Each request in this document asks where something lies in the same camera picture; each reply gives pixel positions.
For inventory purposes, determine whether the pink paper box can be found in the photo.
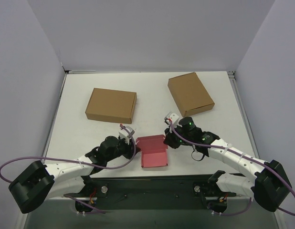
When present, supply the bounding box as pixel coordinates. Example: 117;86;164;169
136;135;168;168

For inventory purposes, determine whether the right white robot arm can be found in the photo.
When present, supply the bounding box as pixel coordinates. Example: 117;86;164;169
164;113;292;212

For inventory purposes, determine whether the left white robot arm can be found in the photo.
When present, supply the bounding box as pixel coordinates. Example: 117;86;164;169
9;136;140;214

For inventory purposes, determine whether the left brown cardboard box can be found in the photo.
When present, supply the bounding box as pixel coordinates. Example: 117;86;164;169
85;88;137;124

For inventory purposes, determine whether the brown cardboard box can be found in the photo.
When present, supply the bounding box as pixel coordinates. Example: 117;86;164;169
168;72;215;117
85;88;137;124

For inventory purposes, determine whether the right brown cardboard box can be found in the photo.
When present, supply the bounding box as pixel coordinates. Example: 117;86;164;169
168;72;215;117

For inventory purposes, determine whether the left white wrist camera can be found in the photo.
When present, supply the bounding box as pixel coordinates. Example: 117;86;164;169
119;126;135;145

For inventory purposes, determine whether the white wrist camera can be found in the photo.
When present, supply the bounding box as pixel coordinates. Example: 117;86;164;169
164;112;179;133
119;126;135;145

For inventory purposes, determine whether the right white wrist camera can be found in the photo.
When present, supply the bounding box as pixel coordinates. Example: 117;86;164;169
164;112;179;133

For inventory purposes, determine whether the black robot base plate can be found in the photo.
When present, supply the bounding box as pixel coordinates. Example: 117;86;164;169
70;175;236;210

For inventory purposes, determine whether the aluminium table frame rail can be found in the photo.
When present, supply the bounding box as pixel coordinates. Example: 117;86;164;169
227;71;260;158

